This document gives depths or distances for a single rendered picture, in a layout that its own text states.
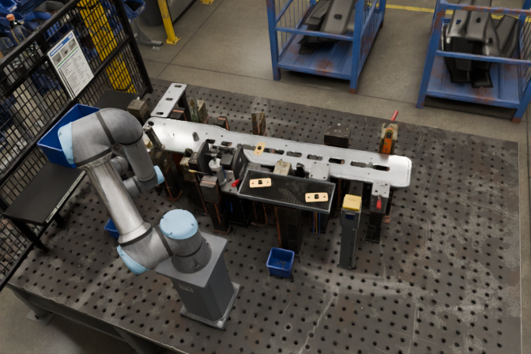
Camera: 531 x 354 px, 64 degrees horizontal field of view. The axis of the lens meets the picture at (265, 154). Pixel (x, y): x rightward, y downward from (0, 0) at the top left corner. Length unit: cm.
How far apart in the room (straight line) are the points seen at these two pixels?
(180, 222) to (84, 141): 40
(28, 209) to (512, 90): 350
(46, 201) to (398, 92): 297
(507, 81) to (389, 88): 94
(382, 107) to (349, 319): 229
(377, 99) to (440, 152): 148
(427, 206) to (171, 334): 134
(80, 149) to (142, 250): 37
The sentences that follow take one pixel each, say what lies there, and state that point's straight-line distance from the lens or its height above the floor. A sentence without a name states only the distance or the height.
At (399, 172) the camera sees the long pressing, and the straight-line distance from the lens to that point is 198.
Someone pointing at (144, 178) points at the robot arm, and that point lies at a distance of 169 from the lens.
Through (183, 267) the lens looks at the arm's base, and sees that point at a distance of 159.
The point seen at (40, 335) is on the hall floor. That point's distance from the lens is 310.
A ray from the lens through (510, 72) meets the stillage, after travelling 419.
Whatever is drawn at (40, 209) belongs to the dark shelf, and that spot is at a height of 103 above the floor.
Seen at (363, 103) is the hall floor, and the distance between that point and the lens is 384.
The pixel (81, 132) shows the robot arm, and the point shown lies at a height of 165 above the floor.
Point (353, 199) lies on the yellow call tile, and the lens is 166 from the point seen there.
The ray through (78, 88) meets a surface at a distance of 247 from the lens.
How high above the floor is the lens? 249
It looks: 47 degrees down
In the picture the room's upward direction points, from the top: 8 degrees counter-clockwise
